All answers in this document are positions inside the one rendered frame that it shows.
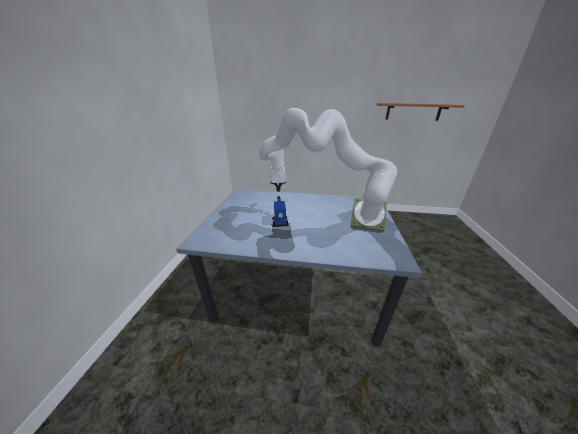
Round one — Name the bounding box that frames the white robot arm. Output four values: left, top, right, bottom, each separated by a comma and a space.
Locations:
259, 108, 397, 226

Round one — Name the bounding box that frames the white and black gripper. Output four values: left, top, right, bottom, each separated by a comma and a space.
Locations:
270, 167, 286, 192

